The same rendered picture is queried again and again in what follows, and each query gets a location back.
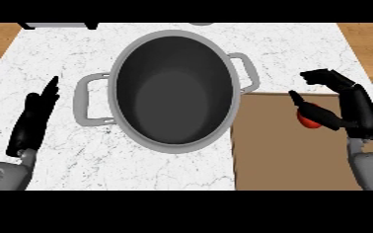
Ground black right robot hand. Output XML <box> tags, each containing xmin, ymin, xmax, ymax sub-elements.
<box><xmin>287</xmin><ymin>68</ymin><xmax>373</xmax><ymax>140</ymax></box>

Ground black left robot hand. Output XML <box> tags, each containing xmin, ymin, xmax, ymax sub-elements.
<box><xmin>4</xmin><ymin>75</ymin><xmax>61</xmax><ymax>158</ymax></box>

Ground brown flat tray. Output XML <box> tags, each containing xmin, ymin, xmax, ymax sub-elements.
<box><xmin>228</xmin><ymin>92</ymin><xmax>364</xmax><ymax>192</ymax></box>

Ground grey oval pot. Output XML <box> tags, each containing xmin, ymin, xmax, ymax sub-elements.
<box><xmin>70</xmin><ymin>29</ymin><xmax>262</xmax><ymax>155</ymax></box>

